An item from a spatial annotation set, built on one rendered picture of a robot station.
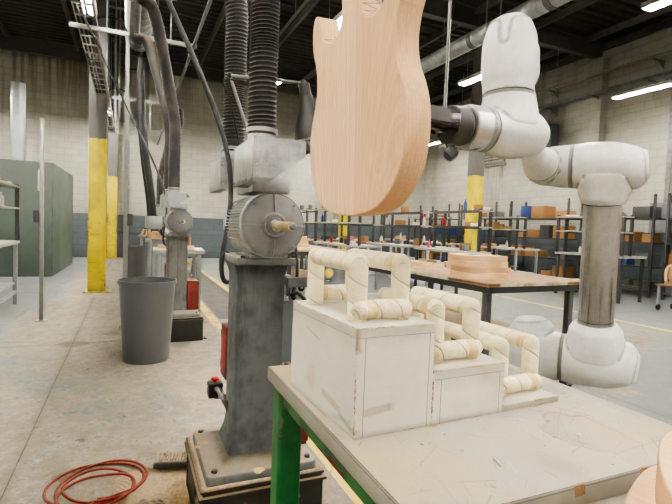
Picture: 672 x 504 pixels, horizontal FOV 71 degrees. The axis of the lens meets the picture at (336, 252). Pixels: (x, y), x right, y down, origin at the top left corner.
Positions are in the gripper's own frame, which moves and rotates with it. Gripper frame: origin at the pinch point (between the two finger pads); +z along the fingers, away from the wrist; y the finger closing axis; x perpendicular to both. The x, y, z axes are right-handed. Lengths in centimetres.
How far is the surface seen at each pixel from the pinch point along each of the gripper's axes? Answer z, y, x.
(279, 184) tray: -18, 102, -5
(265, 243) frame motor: -11, 97, -28
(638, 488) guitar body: -7, -45, -47
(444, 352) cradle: -9.3, -10.7, -41.6
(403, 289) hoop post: -1.1, -9.5, -30.5
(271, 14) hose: -8, 85, 51
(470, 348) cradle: -15.2, -10.6, -41.4
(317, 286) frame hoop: 7.0, 7.3, -31.9
